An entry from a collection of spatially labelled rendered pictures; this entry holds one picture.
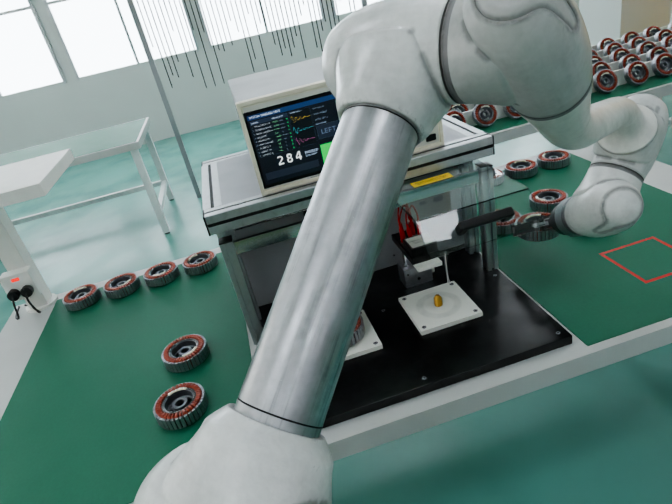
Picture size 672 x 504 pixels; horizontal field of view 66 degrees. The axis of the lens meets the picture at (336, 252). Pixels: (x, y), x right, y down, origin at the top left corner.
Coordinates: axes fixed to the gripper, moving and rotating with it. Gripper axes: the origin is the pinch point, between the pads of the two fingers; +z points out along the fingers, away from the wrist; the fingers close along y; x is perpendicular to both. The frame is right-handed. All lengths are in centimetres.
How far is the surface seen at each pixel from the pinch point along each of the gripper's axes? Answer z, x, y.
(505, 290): -10.2, -13.7, -15.2
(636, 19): 260, 144, 211
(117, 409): -17, -21, -109
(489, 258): -3.7, -5.6, -15.4
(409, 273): -3.4, -5.1, -36.0
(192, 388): -21, -19, -90
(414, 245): -13.9, 1.4, -34.7
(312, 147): -24, 27, -53
